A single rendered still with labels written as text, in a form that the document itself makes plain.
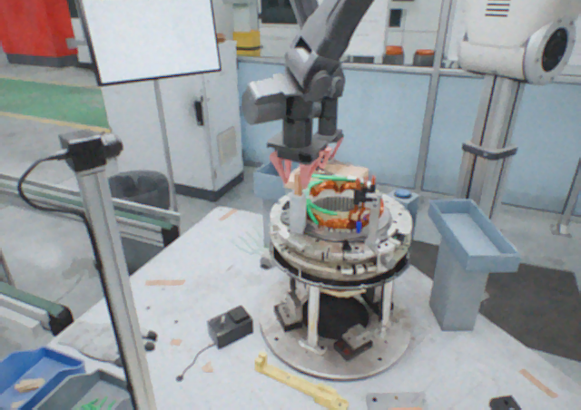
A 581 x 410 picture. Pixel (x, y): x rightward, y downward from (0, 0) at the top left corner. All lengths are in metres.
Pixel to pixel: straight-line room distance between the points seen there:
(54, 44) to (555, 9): 3.98
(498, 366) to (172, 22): 1.57
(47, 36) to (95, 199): 3.91
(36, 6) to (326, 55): 3.95
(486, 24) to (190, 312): 1.03
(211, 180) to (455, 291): 2.49
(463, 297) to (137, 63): 1.37
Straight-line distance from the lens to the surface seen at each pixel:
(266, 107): 0.68
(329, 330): 1.10
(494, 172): 1.22
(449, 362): 1.09
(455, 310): 1.12
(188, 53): 1.82
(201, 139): 3.19
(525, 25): 1.08
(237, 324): 1.05
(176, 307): 1.20
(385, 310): 1.03
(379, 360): 1.03
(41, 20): 4.47
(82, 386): 1.05
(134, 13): 1.75
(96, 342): 1.14
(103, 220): 0.60
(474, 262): 0.94
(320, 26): 0.65
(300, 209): 0.83
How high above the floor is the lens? 1.56
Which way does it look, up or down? 26 degrees down
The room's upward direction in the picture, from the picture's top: straight up
